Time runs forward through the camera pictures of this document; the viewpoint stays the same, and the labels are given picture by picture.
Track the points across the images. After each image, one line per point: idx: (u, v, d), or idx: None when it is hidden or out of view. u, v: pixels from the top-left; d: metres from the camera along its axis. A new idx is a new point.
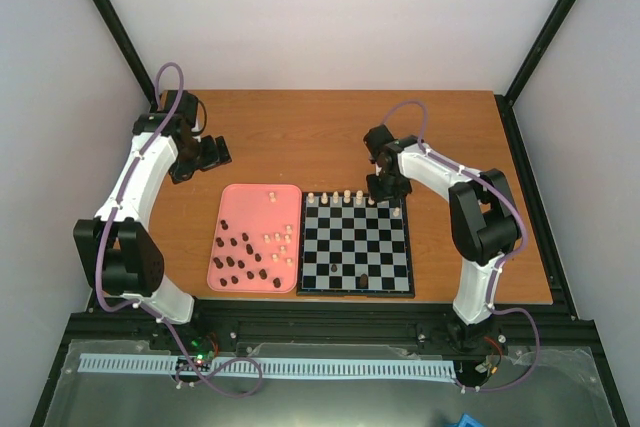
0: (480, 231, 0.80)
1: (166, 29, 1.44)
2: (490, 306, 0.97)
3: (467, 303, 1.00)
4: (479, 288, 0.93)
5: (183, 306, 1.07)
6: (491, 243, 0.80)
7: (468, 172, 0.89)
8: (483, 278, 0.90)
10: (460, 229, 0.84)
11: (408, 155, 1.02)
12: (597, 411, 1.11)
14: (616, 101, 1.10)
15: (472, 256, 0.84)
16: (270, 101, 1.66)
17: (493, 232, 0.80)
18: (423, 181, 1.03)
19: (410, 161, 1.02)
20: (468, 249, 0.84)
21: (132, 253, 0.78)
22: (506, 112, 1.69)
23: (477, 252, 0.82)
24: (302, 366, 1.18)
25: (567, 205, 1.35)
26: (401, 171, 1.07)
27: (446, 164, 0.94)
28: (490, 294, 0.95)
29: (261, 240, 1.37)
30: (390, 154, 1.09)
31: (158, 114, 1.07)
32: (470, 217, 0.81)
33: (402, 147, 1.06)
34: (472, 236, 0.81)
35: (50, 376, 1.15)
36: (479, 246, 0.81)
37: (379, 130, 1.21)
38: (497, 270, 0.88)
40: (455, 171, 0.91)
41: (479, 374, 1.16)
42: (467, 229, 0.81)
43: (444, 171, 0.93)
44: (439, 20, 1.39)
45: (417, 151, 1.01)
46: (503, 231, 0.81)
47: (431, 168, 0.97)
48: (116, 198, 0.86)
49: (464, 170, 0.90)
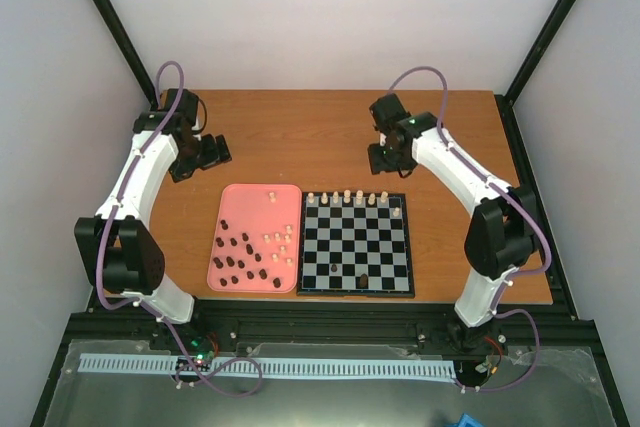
0: (499, 248, 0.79)
1: (167, 29, 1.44)
2: (494, 311, 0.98)
3: (472, 307, 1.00)
4: (485, 295, 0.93)
5: (183, 306, 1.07)
6: (505, 258, 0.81)
7: (495, 186, 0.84)
8: (491, 289, 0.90)
10: (476, 243, 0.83)
11: (426, 145, 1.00)
12: (597, 411, 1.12)
14: (616, 101, 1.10)
15: (485, 269, 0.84)
16: (270, 101, 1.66)
17: (509, 249, 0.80)
18: (437, 172, 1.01)
19: (427, 152, 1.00)
20: (481, 262, 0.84)
21: (132, 251, 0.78)
22: (506, 112, 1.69)
23: (491, 266, 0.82)
24: (302, 366, 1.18)
25: (568, 205, 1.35)
26: (414, 154, 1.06)
27: (473, 172, 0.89)
28: (495, 301, 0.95)
29: (261, 240, 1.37)
30: (404, 133, 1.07)
31: (159, 113, 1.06)
32: (494, 236, 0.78)
33: (419, 129, 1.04)
34: (489, 253, 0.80)
35: (50, 376, 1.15)
36: (493, 261, 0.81)
37: (387, 104, 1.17)
38: (507, 282, 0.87)
40: (482, 182, 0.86)
41: (479, 373, 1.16)
42: (486, 245, 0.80)
43: (468, 180, 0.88)
44: (439, 20, 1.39)
45: (439, 142, 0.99)
46: (518, 247, 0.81)
47: (451, 166, 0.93)
48: (116, 197, 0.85)
49: (491, 182, 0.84)
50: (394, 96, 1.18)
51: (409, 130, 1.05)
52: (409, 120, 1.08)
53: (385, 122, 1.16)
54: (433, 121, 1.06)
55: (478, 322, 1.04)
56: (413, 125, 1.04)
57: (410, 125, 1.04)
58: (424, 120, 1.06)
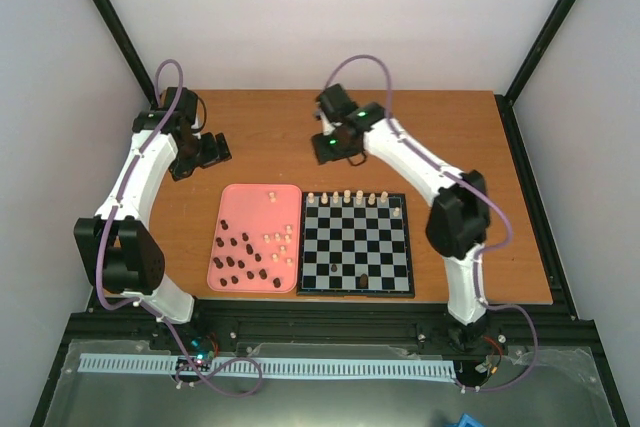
0: (458, 232, 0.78)
1: (166, 29, 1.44)
2: (481, 300, 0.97)
3: (461, 304, 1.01)
4: (465, 284, 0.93)
5: (183, 306, 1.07)
6: (465, 239, 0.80)
7: (449, 174, 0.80)
8: (467, 272, 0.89)
10: (437, 228, 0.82)
11: (377, 138, 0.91)
12: (597, 411, 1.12)
14: (616, 101, 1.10)
15: (449, 250, 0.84)
16: (270, 101, 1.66)
17: (468, 229, 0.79)
18: (391, 164, 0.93)
19: (380, 145, 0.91)
20: (445, 245, 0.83)
21: (132, 251, 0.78)
22: (507, 112, 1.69)
23: (453, 247, 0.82)
24: (302, 366, 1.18)
25: (568, 205, 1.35)
26: (366, 147, 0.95)
27: (425, 161, 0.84)
28: (478, 289, 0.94)
29: (261, 240, 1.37)
30: (353, 127, 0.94)
31: (158, 111, 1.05)
32: (452, 221, 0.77)
33: (369, 120, 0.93)
34: (450, 237, 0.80)
35: (50, 376, 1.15)
36: (454, 244, 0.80)
37: (334, 93, 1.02)
38: (477, 259, 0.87)
40: (436, 171, 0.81)
41: (479, 374, 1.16)
42: (446, 231, 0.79)
43: (422, 169, 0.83)
44: (439, 20, 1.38)
45: (390, 134, 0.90)
46: (477, 226, 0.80)
47: (405, 157, 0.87)
48: (116, 197, 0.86)
49: (445, 171, 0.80)
50: (340, 86, 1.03)
51: (357, 122, 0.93)
52: (356, 111, 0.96)
53: (334, 116, 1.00)
54: (383, 110, 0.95)
55: (474, 318, 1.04)
56: (362, 117, 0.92)
57: (359, 117, 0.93)
58: (373, 110, 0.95)
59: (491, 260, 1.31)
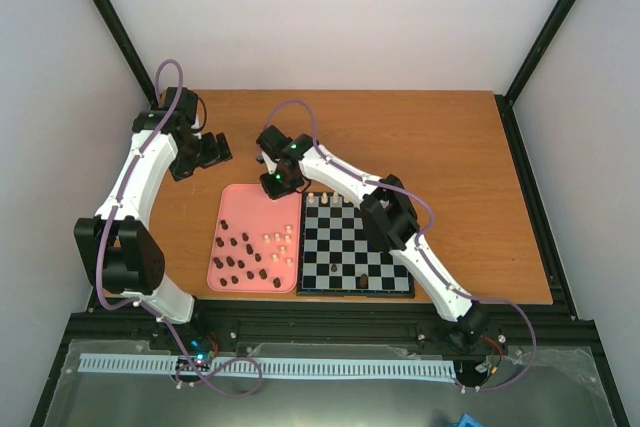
0: (388, 228, 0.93)
1: (167, 29, 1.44)
2: (448, 283, 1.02)
3: (440, 302, 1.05)
4: (425, 274, 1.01)
5: (182, 306, 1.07)
6: (397, 234, 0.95)
7: (370, 182, 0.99)
8: (418, 262, 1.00)
10: (372, 230, 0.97)
11: (309, 163, 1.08)
12: (598, 411, 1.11)
14: (615, 100, 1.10)
15: (388, 247, 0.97)
16: (270, 102, 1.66)
17: (395, 224, 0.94)
18: (325, 181, 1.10)
19: (312, 169, 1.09)
20: (383, 244, 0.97)
21: (132, 251, 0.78)
22: (506, 112, 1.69)
23: (389, 243, 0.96)
24: (302, 366, 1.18)
25: (567, 205, 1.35)
26: (303, 172, 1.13)
27: (349, 175, 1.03)
28: (442, 277, 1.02)
29: (261, 240, 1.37)
30: (289, 159, 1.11)
31: (158, 111, 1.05)
32: (380, 219, 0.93)
33: (300, 150, 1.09)
34: (384, 235, 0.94)
35: (50, 376, 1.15)
36: (389, 239, 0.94)
37: (269, 132, 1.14)
38: (421, 246, 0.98)
40: (359, 182, 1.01)
41: (479, 374, 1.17)
42: (378, 230, 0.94)
43: (348, 182, 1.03)
44: (439, 20, 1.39)
45: (319, 158, 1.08)
46: (402, 218, 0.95)
47: (334, 176, 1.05)
48: (116, 197, 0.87)
49: (366, 181, 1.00)
50: (272, 125, 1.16)
51: (291, 154, 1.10)
52: (289, 144, 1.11)
53: (274, 152, 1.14)
54: (311, 139, 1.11)
55: (466, 311, 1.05)
56: (293, 149, 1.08)
57: (291, 150, 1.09)
58: (304, 141, 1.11)
59: (491, 260, 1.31)
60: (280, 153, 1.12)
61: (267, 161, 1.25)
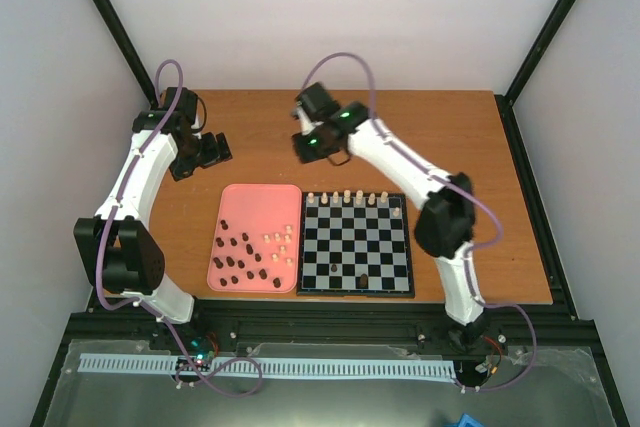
0: (451, 237, 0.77)
1: (167, 30, 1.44)
2: (476, 296, 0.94)
3: (458, 303, 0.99)
4: (459, 283, 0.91)
5: (182, 306, 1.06)
6: (454, 240, 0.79)
7: (437, 178, 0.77)
8: (458, 272, 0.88)
10: (425, 232, 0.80)
11: (361, 139, 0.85)
12: (597, 411, 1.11)
14: (616, 100, 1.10)
15: (438, 252, 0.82)
16: (270, 101, 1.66)
17: (457, 232, 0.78)
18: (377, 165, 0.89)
19: (365, 147, 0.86)
20: (435, 249, 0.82)
21: (132, 251, 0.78)
22: (506, 112, 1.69)
23: (443, 249, 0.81)
24: (302, 366, 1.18)
25: (568, 205, 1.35)
26: (351, 147, 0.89)
27: (413, 163, 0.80)
28: (473, 288, 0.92)
29: (261, 240, 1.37)
30: (338, 128, 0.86)
31: (157, 111, 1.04)
32: (442, 224, 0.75)
33: (351, 120, 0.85)
34: (439, 239, 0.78)
35: (50, 376, 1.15)
36: (445, 247, 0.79)
37: (316, 93, 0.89)
38: (468, 258, 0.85)
40: (423, 174, 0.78)
41: (479, 373, 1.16)
42: (434, 232, 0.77)
43: (409, 173, 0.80)
44: (440, 20, 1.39)
45: (374, 134, 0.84)
46: (466, 226, 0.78)
47: (393, 163, 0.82)
48: (116, 197, 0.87)
49: (433, 175, 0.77)
50: (319, 84, 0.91)
51: (341, 124, 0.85)
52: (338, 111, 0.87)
53: (316, 116, 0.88)
54: (366, 108, 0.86)
55: (475, 317, 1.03)
56: (345, 118, 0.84)
57: (342, 119, 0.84)
58: (356, 109, 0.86)
59: (491, 260, 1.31)
60: (326, 119, 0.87)
61: (302, 122, 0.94)
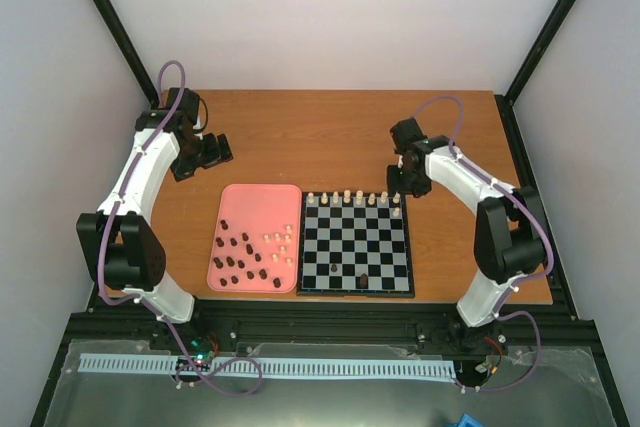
0: (505, 249, 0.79)
1: (167, 29, 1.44)
2: (496, 314, 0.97)
3: (473, 308, 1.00)
4: (488, 298, 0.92)
5: (183, 305, 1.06)
6: (512, 265, 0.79)
7: (499, 187, 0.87)
8: (496, 293, 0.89)
10: (485, 246, 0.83)
11: (438, 159, 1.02)
12: (598, 411, 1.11)
14: (616, 100, 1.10)
15: (492, 273, 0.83)
16: (271, 102, 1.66)
17: (516, 256, 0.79)
18: (450, 186, 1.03)
19: (440, 165, 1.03)
20: (489, 265, 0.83)
21: (134, 246, 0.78)
22: (507, 113, 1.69)
23: (498, 271, 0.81)
24: (301, 366, 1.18)
25: (567, 205, 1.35)
26: (426, 171, 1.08)
27: (478, 175, 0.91)
28: (498, 306, 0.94)
29: (261, 240, 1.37)
30: (418, 153, 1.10)
31: (161, 111, 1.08)
32: (497, 237, 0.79)
33: (431, 147, 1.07)
34: (495, 254, 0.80)
35: (50, 376, 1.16)
36: (501, 264, 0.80)
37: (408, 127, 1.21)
38: (513, 288, 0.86)
40: (486, 183, 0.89)
41: (479, 374, 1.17)
42: (490, 247, 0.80)
43: (475, 183, 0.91)
44: (440, 20, 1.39)
45: (448, 157, 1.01)
46: (525, 254, 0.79)
47: (461, 176, 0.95)
48: (119, 193, 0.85)
49: (496, 184, 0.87)
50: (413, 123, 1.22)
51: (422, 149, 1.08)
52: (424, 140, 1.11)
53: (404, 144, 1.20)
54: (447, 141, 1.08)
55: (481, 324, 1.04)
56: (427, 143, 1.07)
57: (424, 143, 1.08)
58: (438, 140, 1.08)
59: None
60: (411, 146, 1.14)
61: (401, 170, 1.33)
